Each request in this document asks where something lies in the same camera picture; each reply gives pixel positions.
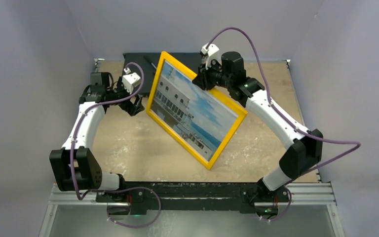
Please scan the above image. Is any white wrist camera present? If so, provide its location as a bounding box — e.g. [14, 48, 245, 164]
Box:
[121, 67, 141, 94]
[200, 43, 221, 69]

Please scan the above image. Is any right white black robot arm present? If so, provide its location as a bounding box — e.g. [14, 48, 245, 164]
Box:
[192, 50, 323, 201]

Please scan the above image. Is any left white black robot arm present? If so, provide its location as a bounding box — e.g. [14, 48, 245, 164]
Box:
[49, 72, 145, 202]

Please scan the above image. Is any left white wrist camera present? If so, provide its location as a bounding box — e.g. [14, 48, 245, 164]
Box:
[121, 67, 141, 94]

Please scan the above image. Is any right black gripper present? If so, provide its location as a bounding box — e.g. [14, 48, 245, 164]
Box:
[193, 59, 232, 92]

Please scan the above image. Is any black flat box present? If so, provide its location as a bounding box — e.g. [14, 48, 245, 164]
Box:
[122, 52, 206, 98]

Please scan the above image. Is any small black hammer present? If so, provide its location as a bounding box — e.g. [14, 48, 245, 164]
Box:
[143, 55, 157, 70]

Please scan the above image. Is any sky building photo print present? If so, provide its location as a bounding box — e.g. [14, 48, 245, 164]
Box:
[151, 61, 238, 162]

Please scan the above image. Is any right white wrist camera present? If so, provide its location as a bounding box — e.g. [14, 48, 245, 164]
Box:
[200, 43, 221, 69]

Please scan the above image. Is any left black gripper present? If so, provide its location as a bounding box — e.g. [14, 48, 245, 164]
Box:
[106, 77, 144, 116]

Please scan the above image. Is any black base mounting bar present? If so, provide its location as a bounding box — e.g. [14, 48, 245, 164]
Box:
[96, 181, 289, 216]

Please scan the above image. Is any yellow wooden picture frame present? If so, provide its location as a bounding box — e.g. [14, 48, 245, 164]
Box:
[146, 51, 247, 170]

